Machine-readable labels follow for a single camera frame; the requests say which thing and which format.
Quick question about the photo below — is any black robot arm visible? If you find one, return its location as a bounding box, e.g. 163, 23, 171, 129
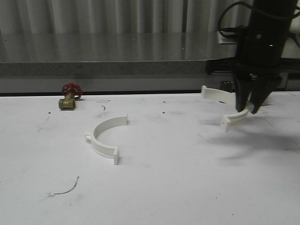
206, 0, 300, 114

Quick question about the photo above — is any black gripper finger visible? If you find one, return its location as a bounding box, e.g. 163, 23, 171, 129
233, 75, 253, 112
251, 76, 281, 114

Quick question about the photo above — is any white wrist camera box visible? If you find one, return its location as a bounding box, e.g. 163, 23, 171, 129
217, 27, 238, 45

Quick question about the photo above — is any grey stone counter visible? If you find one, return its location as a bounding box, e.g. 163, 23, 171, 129
0, 32, 300, 94

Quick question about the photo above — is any dark brown cylindrical coupling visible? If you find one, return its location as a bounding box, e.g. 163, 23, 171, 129
220, 81, 233, 93

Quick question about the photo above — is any brass valve red handwheel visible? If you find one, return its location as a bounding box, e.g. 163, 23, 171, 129
58, 82, 83, 110

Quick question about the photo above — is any white half pipe clamp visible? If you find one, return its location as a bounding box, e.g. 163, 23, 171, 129
201, 85, 254, 132
84, 113, 128, 165

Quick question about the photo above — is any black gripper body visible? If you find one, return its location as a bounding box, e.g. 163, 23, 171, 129
206, 25, 300, 76

